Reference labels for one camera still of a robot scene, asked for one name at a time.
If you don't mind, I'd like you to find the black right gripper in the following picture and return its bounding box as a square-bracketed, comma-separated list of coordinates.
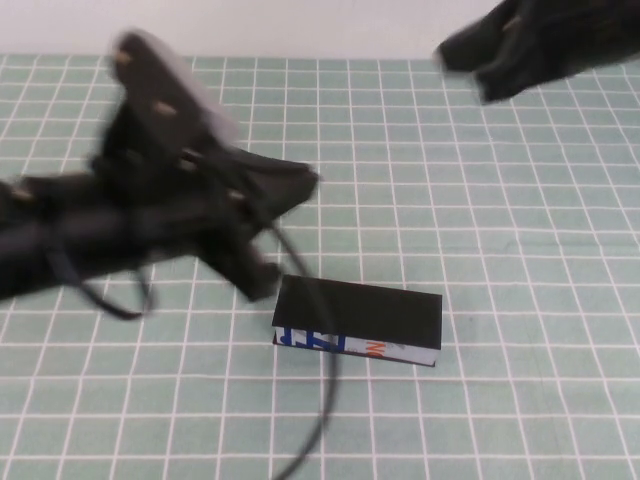
[433, 0, 640, 106]

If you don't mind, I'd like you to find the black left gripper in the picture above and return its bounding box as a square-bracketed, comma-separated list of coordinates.
[93, 148, 321, 302]

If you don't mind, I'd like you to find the black printed glasses case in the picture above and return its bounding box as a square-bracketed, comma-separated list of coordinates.
[271, 273, 445, 370]

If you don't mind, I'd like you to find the green white grid tablecloth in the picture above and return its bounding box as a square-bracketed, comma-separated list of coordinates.
[0, 53, 640, 480]

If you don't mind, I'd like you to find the black left camera mount bracket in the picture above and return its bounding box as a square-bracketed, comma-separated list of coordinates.
[107, 32, 226, 166]

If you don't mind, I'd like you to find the black left camera cable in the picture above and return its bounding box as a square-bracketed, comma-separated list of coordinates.
[47, 214, 346, 480]

